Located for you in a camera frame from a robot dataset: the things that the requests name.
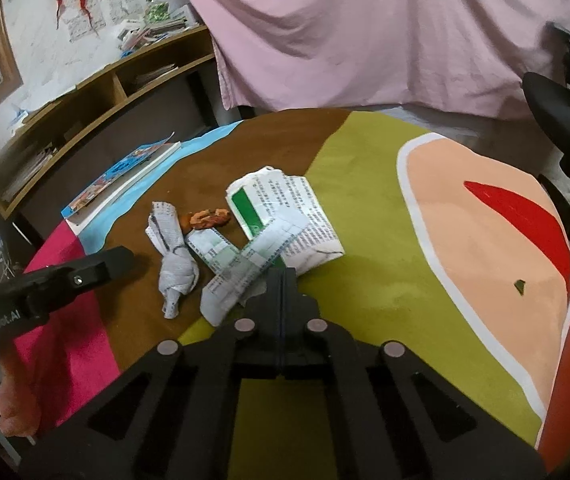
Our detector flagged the twisted grey paper scrap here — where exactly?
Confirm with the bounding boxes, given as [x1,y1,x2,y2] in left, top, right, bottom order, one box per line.
[145,202,199,320]

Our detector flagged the green white leaflet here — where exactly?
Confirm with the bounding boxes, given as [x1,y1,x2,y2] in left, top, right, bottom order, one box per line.
[200,166,345,327]

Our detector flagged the person's left hand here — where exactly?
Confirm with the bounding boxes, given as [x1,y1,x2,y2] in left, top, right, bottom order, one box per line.
[0,342,41,437]

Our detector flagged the wooden curved shelf desk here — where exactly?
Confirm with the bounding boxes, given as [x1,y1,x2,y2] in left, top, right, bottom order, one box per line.
[0,25,218,220]

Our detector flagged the blue children's book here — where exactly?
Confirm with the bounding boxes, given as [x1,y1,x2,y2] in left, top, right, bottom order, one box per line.
[61,133,181,235]

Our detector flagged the small green white packet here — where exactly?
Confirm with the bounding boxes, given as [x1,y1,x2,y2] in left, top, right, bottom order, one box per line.
[186,229,239,274]

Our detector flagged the colourful table cloth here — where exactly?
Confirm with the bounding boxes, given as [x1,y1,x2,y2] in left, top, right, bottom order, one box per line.
[11,107,570,480]

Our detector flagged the brown fruit peel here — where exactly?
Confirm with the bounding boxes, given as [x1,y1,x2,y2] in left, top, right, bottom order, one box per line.
[179,208,232,234]

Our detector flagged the stack of books on shelf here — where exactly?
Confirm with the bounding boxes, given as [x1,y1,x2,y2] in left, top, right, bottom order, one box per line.
[117,4,200,53]

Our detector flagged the glass jar of candies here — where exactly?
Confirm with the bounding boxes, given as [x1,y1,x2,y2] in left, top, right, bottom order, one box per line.
[144,0,171,25]

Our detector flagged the pink hanging sheet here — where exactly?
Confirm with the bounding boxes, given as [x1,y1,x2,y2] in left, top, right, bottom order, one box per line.
[189,0,570,119]

